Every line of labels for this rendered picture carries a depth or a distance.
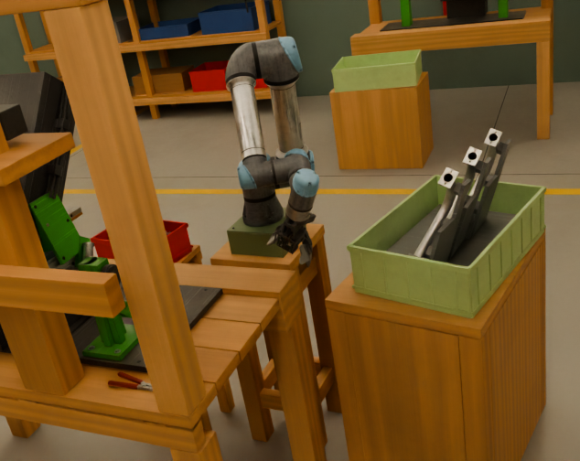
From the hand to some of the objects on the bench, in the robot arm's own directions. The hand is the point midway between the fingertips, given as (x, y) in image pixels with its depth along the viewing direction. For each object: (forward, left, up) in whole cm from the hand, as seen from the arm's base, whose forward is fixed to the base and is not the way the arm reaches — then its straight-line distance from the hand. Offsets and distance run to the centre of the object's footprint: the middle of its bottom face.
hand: (289, 254), depth 230 cm
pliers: (+64, -20, -6) cm, 67 cm away
